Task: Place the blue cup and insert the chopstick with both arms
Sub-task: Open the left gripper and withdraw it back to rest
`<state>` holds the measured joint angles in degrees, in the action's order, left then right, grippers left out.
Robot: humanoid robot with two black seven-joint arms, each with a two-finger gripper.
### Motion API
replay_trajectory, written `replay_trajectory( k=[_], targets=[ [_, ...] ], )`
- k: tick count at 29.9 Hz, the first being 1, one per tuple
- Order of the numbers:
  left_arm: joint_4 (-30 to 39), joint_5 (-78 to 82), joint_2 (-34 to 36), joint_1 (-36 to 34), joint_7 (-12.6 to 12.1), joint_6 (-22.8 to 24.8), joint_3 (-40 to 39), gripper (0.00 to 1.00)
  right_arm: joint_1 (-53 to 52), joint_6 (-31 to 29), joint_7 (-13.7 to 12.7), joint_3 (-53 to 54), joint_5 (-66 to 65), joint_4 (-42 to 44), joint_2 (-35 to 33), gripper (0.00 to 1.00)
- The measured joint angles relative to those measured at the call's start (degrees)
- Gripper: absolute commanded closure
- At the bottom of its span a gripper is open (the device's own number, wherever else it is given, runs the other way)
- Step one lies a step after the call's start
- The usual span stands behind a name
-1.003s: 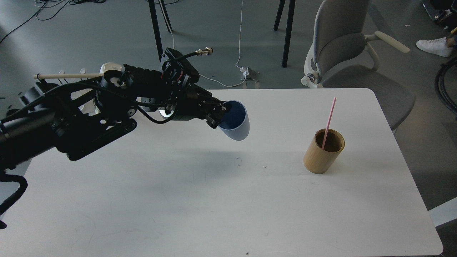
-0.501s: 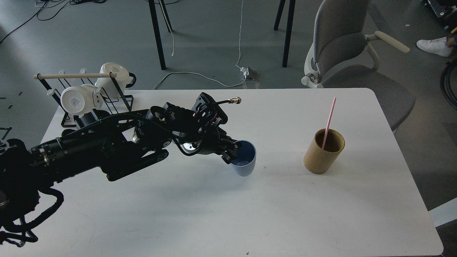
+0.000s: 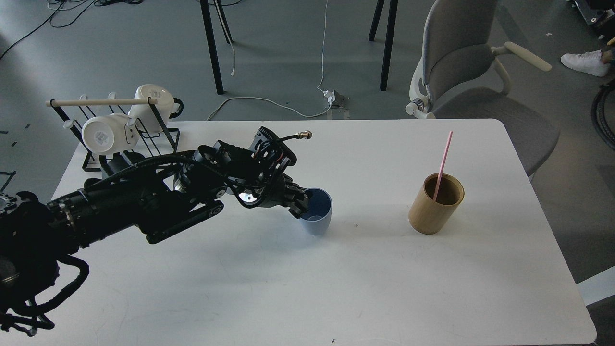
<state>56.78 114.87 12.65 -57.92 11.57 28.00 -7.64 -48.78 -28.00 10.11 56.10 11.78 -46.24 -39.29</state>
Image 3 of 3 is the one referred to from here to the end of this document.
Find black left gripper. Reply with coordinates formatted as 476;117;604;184
231;126;310;219

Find blue plastic cup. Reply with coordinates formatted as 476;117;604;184
298;188;332;236

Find pink chopstick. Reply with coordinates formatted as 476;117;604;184
432;131;454;201

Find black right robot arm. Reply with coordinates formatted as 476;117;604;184
590;79;615;151

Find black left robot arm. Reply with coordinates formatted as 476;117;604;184
0;127;313;336

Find white power adapter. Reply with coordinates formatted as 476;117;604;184
323;90;346;108

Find bamboo cylinder holder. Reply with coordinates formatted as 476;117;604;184
408;173;464;235

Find white mug upper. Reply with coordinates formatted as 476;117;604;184
128;84;184;135

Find white mug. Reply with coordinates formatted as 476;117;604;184
82;112;141;155
128;84;184;135

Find black table leg left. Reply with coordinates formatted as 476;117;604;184
198;0;233;95

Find black table leg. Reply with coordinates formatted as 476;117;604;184
198;0;233;95
368;0;398;91

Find grey office chair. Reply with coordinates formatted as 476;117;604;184
406;0;560;177

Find white mug lower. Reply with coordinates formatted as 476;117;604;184
82;112;141;155

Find black table leg right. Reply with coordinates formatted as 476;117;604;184
368;0;398;91

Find white sneaker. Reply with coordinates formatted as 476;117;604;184
560;50;611;77

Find white cable on floor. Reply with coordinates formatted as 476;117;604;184
207;0;332;121

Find black wire mug rack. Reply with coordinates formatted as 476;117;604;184
46;92;181;172

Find black floor cables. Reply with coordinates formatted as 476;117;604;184
0;0;145;58

